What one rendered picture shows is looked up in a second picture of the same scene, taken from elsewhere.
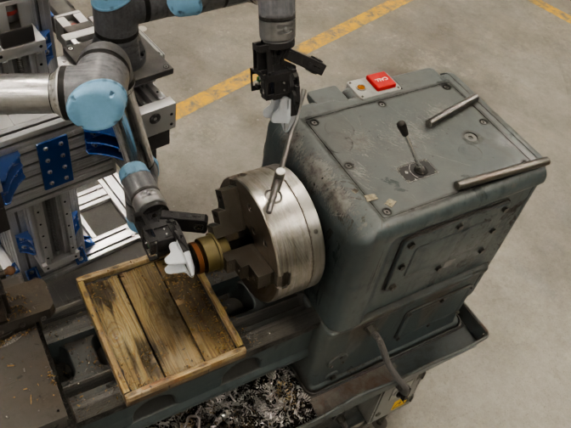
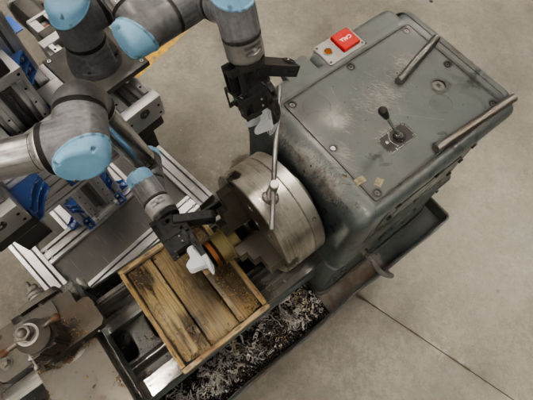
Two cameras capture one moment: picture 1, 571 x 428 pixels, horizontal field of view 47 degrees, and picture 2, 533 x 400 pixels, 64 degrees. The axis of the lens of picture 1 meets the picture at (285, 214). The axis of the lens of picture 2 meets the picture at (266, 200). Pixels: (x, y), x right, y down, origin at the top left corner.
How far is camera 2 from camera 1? 0.61 m
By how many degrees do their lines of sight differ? 19
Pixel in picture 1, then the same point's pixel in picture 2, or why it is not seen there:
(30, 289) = (80, 309)
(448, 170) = (424, 130)
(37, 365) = (105, 371)
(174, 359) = (214, 326)
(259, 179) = (254, 180)
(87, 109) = (74, 167)
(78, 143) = not seen: hidden behind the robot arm
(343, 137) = (322, 116)
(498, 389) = (446, 226)
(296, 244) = (299, 236)
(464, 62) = not seen: outside the picture
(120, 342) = (167, 321)
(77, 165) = not seen: hidden behind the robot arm
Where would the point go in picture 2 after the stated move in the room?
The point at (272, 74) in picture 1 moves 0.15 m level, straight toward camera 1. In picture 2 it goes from (248, 95) to (254, 161)
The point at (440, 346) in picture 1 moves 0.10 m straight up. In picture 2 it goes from (411, 230) to (419, 221)
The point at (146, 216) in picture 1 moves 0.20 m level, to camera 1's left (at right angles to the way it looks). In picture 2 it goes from (161, 225) to (84, 225)
